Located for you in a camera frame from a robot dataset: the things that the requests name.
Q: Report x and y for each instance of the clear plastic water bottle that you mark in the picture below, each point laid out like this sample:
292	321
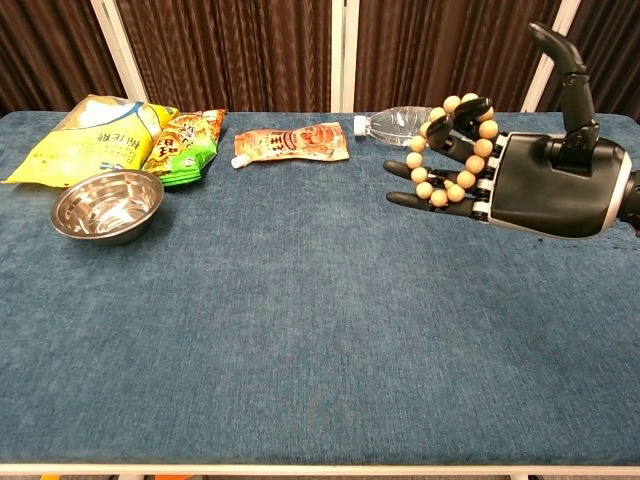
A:
385	125

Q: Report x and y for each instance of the yellow snack bag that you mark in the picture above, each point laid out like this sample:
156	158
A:
90	140

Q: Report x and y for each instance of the white table frame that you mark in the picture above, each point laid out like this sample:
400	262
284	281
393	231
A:
320	470

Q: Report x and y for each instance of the green orange snack bag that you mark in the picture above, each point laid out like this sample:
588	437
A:
185	150

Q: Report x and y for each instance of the stainless steel bowl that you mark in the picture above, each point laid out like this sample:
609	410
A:
105	210

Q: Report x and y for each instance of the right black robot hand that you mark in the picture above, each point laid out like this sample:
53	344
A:
540	185

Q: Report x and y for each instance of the brown white-framed screen panel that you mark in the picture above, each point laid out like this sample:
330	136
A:
440	50
240	50
50	50
615	50

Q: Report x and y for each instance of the orange sauce pouch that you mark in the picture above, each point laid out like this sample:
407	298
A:
295	142

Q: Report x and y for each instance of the blue table cloth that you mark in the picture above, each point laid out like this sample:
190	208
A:
300	325

